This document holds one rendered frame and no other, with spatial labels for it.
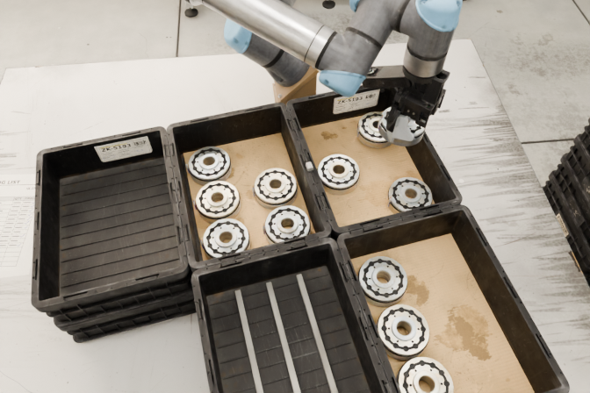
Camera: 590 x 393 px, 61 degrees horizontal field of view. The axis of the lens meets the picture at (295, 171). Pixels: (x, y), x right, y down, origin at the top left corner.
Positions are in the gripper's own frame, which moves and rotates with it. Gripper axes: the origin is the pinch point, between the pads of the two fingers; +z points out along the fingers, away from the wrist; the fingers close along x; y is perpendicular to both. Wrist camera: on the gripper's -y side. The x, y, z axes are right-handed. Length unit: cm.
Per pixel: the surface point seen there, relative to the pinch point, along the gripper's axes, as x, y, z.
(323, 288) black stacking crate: -34.1, 4.5, 16.7
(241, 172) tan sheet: -20.4, -29.2, 16.6
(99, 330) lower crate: -68, -33, 27
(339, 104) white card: 8.2, -19.0, 10.2
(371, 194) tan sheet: -7.2, 0.7, 16.4
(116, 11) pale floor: 72, -210, 100
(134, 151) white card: -33, -52, 12
